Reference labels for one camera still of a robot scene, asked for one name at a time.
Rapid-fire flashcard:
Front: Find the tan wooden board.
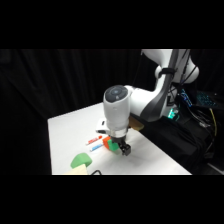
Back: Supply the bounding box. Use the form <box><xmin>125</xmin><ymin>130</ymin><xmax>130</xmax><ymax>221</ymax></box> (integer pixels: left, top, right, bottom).
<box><xmin>128</xmin><ymin>114</ymin><xmax>145</xmax><ymax>132</ymax></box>

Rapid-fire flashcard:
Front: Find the black robot stand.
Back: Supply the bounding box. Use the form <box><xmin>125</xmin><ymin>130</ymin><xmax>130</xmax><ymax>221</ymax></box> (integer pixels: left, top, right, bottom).
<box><xmin>139</xmin><ymin>113</ymin><xmax>218</xmax><ymax>176</ymax></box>

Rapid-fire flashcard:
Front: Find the green cube block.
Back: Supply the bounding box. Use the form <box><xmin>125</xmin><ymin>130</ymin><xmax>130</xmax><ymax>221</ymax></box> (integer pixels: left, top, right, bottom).
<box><xmin>106</xmin><ymin>139</ymin><xmax>120</xmax><ymax>153</ymax></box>

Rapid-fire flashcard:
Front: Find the light wooden block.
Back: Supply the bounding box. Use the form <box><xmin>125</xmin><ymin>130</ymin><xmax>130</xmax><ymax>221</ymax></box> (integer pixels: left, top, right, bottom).
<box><xmin>62</xmin><ymin>164</ymin><xmax>89</xmax><ymax>176</ymax></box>

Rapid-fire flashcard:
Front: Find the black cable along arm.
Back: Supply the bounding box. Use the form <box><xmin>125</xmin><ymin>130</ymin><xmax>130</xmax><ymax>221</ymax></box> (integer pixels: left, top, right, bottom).
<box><xmin>157</xmin><ymin>49</ymin><xmax>192</xmax><ymax>104</ymax></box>

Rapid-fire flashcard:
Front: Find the green rounded soft sponge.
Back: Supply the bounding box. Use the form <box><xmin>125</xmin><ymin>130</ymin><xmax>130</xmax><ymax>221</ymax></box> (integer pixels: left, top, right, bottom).
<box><xmin>69</xmin><ymin>151</ymin><xmax>94</xmax><ymax>169</ymax></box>

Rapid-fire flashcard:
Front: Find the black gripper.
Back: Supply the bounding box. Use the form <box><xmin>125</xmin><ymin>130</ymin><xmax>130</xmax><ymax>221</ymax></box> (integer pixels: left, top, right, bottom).
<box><xmin>111</xmin><ymin>130</ymin><xmax>132</xmax><ymax>157</ymax></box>

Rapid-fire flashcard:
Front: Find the small green light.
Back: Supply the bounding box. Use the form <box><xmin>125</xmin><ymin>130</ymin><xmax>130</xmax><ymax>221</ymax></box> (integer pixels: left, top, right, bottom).
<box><xmin>166</xmin><ymin>106</ymin><xmax>181</xmax><ymax>122</ymax></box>

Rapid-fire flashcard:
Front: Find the blue marker pen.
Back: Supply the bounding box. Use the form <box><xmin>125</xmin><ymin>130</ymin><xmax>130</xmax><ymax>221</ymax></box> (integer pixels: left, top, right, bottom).
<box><xmin>88</xmin><ymin>143</ymin><xmax>105</xmax><ymax>153</ymax></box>

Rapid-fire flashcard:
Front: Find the yellow cable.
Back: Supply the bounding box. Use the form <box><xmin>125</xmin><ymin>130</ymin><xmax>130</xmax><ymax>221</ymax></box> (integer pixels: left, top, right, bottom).
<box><xmin>209</xmin><ymin>107</ymin><xmax>218</xmax><ymax>138</ymax></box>

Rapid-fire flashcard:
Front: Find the black curtain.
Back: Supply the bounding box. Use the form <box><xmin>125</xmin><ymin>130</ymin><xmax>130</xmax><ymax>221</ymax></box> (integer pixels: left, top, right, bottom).
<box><xmin>0</xmin><ymin>49</ymin><xmax>224</xmax><ymax>176</ymax></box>

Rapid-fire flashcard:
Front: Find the blue cable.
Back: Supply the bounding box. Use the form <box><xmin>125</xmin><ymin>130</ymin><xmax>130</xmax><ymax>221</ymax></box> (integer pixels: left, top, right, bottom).
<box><xmin>179</xmin><ymin>88</ymin><xmax>194</xmax><ymax>108</ymax></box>

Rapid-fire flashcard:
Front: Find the red marker pen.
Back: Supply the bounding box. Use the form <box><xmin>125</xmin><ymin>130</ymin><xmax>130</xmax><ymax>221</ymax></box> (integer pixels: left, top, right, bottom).
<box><xmin>85</xmin><ymin>134</ymin><xmax>104</xmax><ymax>146</ymax></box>

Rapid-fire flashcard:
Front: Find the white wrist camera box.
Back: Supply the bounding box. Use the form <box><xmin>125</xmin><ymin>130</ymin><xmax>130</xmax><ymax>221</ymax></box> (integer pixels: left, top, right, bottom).
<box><xmin>95</xmin><ymin>117</ymin><xmax>110</xmax><ymax>135</ymax></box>

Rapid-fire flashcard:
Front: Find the orange-red cube block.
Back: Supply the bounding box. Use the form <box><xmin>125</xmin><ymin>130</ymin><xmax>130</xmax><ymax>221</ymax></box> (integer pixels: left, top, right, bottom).
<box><xmin>101</xmin><ymin>136</ymin><xmax>111</xmax><ymax>150</ymax></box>

